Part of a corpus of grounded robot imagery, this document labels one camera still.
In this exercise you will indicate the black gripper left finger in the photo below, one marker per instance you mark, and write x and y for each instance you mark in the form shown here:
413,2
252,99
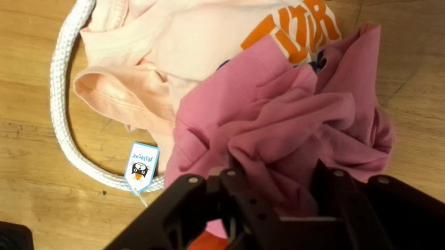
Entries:
250,209

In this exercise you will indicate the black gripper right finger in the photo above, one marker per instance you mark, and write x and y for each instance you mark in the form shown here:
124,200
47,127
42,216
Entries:
370,217

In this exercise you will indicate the cream printed shirt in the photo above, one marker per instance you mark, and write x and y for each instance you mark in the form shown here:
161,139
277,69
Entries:
161,42

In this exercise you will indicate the pink cloth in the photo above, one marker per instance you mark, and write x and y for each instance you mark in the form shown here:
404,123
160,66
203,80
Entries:
278,116

